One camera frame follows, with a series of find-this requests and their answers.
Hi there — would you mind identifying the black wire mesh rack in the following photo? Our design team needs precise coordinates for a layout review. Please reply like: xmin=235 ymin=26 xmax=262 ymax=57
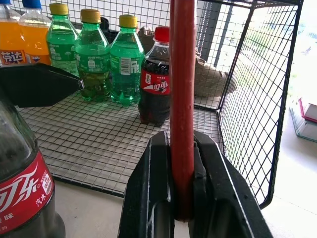
xmin=0 ymin=0 xmax=305 ymax=210

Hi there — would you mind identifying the red book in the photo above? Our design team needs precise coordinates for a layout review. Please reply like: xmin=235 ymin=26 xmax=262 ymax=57
xmin=298 ymin=97 xmax=317 ymax=123

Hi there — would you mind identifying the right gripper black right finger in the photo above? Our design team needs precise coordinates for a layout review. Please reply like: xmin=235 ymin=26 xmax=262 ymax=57
xmin=188 ymin=131 xmax=273 ymax=238

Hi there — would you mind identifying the orange soda plastic bottle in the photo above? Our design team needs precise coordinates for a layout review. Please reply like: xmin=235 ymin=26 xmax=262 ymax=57
xmin=18 ymin=0 xmax=52 ymax=66
xmin=0 ymin=0 xmax=27 ymax=67

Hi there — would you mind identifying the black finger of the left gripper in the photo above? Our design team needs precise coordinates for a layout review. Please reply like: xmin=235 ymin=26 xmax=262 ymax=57
xmin=0 ymin=62 xmax=85 ymax=108

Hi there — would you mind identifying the glass cola bottle red label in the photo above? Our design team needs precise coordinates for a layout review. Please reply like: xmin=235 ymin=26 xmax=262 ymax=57
xmin=0 ymin=92 xmax=66 ymax=238

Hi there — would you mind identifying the green soda plastic bottle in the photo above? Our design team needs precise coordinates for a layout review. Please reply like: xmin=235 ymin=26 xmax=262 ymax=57
xmin=109 ymin=14 xmax=145 ymax=105
xmin=46 ymin=2 xmax=80 ymax=76
xmin=74 ymin=8 xmax=111 ymax=103

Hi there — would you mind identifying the black fabric item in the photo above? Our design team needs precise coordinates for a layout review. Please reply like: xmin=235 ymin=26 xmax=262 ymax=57
xmin=100 ymin=16 xmax=121 ymax=44

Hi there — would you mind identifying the green white book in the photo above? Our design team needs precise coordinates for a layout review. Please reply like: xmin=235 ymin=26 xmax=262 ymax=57
xmin=289 ymin=106 xmax=317 ymax=143

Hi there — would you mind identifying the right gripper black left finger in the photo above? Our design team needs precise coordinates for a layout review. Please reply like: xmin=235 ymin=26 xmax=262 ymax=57
xmin=118 ymin=130 xmax=175 ymax=238

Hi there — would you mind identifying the red vertical rod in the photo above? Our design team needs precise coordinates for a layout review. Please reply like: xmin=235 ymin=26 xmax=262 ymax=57
xmin=169 ymin=0 xmax=198 ymax=222

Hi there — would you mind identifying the small plastic cola bottle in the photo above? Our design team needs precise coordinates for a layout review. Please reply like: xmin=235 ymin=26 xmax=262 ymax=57
xmin=138 ymin=26 xmax=171 ymax=127

